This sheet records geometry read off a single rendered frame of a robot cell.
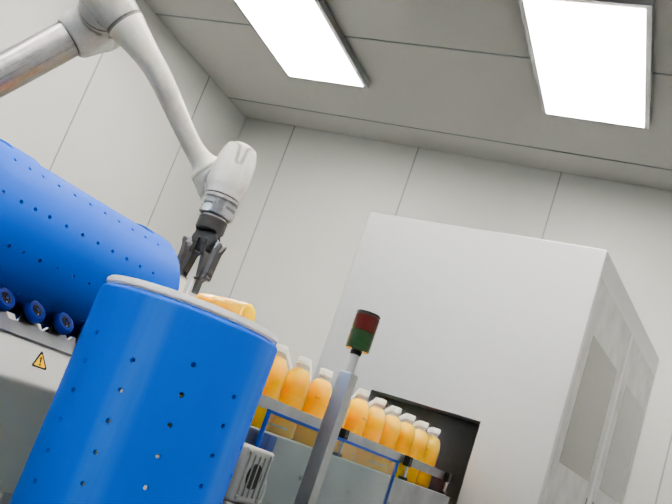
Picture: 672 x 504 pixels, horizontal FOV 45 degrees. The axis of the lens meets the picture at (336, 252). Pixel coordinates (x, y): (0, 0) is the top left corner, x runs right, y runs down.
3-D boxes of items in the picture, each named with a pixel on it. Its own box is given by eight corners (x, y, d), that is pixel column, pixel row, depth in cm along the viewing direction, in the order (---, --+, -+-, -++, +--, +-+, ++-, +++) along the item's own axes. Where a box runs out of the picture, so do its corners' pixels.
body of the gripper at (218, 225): (193, 210, 208) (179, 243, 206) (218, 214, 204) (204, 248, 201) (210, 222, 214) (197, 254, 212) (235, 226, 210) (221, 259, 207)
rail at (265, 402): (210, 387, 185) (215, 374, 186) (447, 481, 316) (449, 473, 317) (213, 387, 185) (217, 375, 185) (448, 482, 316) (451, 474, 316)
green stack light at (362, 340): (340, 343, 205) (346, 325, 206) (351, 350, 210) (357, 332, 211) (362, 349, 202) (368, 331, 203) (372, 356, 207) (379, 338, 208)
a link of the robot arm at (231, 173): (245, 202, 207) (236, 211, 219) (267, 147, 210) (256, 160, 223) (205, 185, 204) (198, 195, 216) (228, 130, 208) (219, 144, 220)
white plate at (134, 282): (310, 344, 121) (307, 352, 120) (235, 335, 145) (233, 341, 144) (139, 272, 108) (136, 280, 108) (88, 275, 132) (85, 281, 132)
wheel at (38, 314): (21, 299, 153) (29, 295, 152) (38, 307, 156) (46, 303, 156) (22, 320, 150) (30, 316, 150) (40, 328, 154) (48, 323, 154)
